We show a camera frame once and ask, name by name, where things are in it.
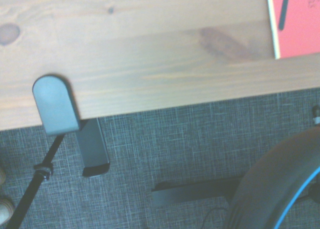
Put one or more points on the grey headphone hanger hook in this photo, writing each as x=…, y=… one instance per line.
x=55, y=106

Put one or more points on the black and blue headphones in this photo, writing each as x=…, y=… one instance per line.
x=270, y=179

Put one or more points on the red sticky notes book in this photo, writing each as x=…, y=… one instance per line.
x=300, y=31

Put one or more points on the black table base foot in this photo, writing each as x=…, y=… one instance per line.
x=190, y=191

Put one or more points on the black diagonal table brace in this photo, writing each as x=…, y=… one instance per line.
x=28, y=196

